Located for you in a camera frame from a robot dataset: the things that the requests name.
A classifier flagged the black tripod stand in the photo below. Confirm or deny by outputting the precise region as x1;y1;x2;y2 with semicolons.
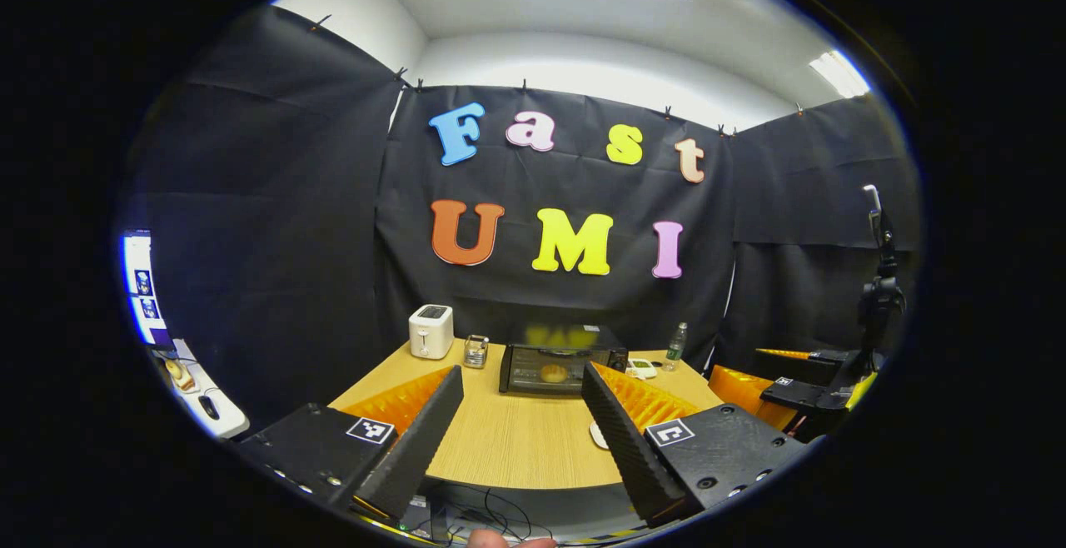
856;184;907;376

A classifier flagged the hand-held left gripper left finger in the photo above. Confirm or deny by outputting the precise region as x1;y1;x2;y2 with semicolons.
237;365;466;524

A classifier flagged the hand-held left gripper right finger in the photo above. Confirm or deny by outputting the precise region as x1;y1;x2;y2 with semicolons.
580;362;813;528

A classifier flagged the green label water bottle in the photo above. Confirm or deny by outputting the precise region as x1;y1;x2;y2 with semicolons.
663;321;690;372

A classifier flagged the white toaster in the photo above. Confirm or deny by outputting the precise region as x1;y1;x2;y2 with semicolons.
408;304;456;361

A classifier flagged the small ceiling light panel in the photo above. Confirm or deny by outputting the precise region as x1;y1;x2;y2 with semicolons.
808;50;872;100

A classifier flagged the bundle of floor cables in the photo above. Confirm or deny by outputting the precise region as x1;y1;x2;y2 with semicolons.
398;481;644;546

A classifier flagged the black electric oven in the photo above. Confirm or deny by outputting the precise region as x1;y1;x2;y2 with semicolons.
498;323;630;397

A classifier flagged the black backdrop cloth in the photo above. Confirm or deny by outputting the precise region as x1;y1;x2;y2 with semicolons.
121;5;922;436

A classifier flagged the white side desk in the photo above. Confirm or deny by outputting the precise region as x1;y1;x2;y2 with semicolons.
150;338;251;440

